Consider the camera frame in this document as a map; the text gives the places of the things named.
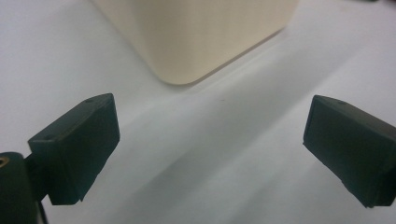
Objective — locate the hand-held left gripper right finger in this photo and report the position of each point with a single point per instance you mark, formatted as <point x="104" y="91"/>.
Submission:
<point x="351" y="146"/>

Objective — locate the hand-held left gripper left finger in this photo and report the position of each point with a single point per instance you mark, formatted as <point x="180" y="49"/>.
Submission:
<point x="77" y="146"/>

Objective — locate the beige plastic container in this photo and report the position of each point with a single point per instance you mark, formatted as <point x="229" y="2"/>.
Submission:
<point x="193" y="37"/>

